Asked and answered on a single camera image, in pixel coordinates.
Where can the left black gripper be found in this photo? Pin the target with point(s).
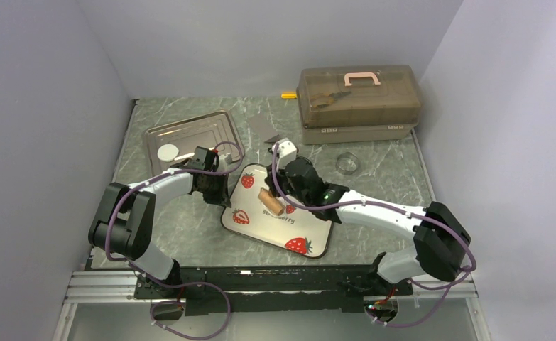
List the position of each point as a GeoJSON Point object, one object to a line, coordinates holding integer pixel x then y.
{"type": "Point", "coordinates": [221, 198]}

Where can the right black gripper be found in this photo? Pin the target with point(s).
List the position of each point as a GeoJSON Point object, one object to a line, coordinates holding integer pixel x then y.
{"type": "Point", "coordinates": [270, 181]}

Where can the wooden rolling pin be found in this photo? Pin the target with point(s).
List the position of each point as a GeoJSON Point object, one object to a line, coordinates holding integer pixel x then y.
{"type": "Point", "coordinates": [272, 204]}

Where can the spatula with wooden handle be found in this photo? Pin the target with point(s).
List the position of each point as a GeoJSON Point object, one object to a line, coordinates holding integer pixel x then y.
{"type": "Point", "coordinates": [272, 139]}

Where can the strawberry pattern white tray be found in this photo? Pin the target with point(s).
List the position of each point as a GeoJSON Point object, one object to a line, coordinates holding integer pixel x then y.
{"type": "Point", "coordinates": [293, 229]}

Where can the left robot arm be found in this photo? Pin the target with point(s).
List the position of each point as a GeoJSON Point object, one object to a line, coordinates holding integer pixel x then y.
{"type": "Point", "coordinates": [123, 223]}

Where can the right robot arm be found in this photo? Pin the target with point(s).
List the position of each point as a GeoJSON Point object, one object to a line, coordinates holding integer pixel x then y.
{"type": "Point", "coordinates": [439, 243]}

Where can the flat round dough wrapper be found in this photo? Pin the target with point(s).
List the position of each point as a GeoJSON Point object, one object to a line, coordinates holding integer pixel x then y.
{"type": "Point", "coordinates": [168, 152]}

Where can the steel baking tray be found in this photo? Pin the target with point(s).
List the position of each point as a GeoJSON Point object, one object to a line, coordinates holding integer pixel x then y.
{"type": "Point", "coordinates": [205, 130]}

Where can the brown translucent tool box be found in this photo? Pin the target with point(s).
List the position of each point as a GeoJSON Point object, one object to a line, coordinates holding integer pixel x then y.
{"type": "Point", "coordinates": [358, 103]}

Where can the yellow small object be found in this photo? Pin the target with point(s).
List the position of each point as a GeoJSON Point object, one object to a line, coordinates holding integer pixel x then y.
{"type": "Point", "coordinates": [288, 95]}

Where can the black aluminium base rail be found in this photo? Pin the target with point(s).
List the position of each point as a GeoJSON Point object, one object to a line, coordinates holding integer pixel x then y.
{"type": "Point", "coordinates": [347, 288]}

